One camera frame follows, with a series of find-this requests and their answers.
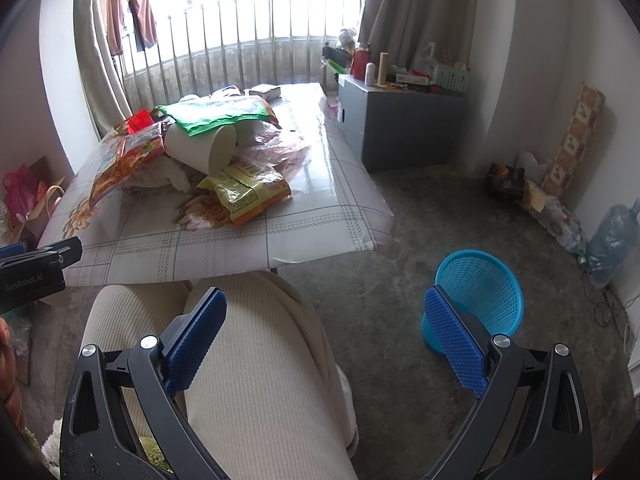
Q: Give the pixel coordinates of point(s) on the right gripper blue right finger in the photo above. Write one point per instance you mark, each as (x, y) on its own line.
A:
(466, 358)

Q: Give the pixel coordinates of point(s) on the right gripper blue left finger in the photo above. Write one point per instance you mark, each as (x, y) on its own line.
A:
(188, 338)

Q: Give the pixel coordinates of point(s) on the pink purple snack bag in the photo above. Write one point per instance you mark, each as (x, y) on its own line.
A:
(123, 156)

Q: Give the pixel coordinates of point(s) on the white tissue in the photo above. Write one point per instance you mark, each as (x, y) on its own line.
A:
(159, 172)

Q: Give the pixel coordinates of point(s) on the yellow orange snack bag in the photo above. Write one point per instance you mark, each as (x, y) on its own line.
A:
(246, 189)

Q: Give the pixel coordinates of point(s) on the red packet wrapper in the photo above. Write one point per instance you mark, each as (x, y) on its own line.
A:
(139, 121)

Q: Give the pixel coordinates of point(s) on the white milk drink bottle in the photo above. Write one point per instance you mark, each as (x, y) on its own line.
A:
(206, 152)

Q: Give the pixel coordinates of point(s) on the green chip bag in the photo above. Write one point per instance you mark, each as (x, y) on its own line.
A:
(201, 115)

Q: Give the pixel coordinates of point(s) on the left hand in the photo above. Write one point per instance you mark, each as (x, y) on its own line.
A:
(10, 394)

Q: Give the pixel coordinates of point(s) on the blue plastic mesh basket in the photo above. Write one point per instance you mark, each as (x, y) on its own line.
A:
(479, 283)

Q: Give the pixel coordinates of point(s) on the red gift bag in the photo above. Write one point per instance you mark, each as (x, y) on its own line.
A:
(31, 194)

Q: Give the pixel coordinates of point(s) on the plastic bag pile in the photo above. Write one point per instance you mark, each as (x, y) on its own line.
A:
(550, 213)

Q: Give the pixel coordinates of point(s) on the black snack bag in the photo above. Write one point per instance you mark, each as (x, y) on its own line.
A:
(505, 183)

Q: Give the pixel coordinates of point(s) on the large blue water jug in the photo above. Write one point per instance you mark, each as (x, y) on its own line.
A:
(616, 236)

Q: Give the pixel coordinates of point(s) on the left grey curtain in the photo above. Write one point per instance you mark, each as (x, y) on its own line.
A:
(104, 94)

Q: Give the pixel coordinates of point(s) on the grey curtain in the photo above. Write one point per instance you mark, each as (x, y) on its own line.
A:
(104, 94)
(403, 28)

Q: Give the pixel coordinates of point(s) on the tile pattern board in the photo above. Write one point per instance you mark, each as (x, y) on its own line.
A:
(582, 125)

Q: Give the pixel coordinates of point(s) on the grey cabinet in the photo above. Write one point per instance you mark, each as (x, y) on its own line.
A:
(397, 129)

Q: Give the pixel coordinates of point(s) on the green plastic storage basket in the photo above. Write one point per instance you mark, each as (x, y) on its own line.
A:
(451, 79)

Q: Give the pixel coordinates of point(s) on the small white box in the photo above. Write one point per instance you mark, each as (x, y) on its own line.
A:
(268, 92)

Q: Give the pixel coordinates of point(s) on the cardboard tube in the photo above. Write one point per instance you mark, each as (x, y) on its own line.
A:
(382, 69)

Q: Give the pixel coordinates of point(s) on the white small bottle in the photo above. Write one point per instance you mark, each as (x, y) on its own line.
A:
(370, 75)

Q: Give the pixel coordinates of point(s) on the red thermos bottle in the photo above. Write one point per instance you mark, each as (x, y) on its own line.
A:
(360, 59)

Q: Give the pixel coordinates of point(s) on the hanging clothes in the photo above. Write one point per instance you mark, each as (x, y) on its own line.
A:
(142, 18)

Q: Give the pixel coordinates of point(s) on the metal window railing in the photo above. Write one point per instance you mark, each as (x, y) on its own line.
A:
(207, 46)

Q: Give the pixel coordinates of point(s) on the right grey curtain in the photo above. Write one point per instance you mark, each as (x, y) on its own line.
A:
(403, 28)

